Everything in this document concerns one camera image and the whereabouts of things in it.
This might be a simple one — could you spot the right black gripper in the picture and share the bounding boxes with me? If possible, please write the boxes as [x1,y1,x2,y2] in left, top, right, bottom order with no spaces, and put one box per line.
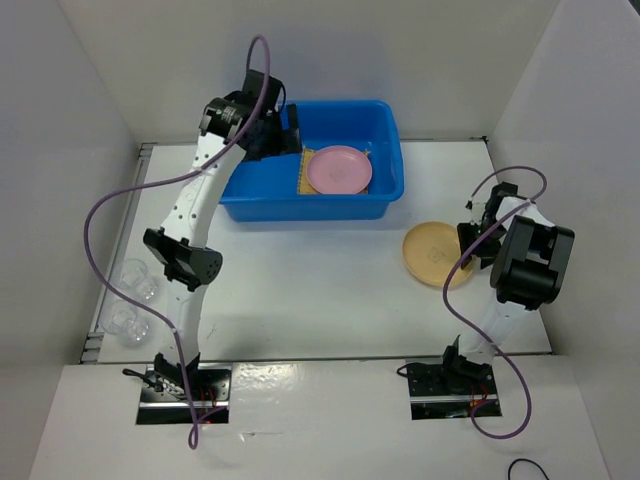
[457,218,508,269]

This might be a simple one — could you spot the tan plastic plate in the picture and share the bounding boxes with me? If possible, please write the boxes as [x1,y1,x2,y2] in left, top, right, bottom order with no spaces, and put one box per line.
[402,221,461,288]

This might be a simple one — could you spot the woven bamboo placemat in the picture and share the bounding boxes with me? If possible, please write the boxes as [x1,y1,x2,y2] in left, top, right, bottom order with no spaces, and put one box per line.
[296,145,374,197]

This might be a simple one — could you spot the pink plastic plate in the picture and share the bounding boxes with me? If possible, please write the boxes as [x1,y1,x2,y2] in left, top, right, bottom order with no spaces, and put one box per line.
[305,145,374,196]

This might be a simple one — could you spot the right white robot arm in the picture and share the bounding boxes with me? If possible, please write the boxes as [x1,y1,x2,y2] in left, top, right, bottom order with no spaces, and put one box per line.
[438,182,575,393]

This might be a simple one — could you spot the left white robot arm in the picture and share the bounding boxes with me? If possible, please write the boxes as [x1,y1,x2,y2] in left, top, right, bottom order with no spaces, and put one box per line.
[143,70,302,400]

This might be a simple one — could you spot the blue plastic bin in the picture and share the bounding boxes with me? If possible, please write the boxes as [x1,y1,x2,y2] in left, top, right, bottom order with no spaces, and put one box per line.
[220,100,404,222]

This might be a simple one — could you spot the clear plastic cup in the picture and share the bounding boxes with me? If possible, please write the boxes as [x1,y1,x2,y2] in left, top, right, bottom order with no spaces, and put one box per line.
[116,258,158,303]
[99,300,149,347]

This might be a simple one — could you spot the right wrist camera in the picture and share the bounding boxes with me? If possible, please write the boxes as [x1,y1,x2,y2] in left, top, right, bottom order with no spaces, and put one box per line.
[465,200,486,225]

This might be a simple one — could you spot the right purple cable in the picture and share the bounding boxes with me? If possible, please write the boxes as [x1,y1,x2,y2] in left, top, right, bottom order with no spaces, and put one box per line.
[442,166,549,440]

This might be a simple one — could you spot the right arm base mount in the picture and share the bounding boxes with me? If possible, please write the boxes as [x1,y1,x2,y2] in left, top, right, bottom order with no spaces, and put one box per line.
[396,361,502,421]

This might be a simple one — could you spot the black cable on floor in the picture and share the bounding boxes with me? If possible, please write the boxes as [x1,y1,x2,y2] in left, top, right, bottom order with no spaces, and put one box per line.
[508,458,551,480]

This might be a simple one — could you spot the aluminium frame rail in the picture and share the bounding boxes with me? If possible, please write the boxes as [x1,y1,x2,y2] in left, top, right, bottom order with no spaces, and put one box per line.
[79,143,154,365]

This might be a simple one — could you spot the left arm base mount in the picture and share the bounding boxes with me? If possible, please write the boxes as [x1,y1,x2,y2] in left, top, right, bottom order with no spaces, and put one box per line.
[122,363,232,425]

